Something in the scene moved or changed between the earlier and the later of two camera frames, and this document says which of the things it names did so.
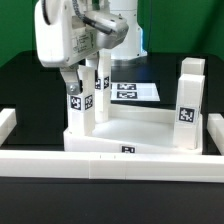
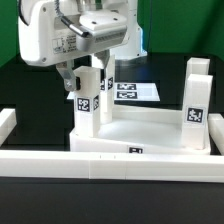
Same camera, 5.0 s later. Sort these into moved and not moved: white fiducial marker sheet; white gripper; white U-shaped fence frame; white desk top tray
Moved: white gripper; white desk top tray
Not moved: white fiducial marker sheet; white U-shaped fence frame
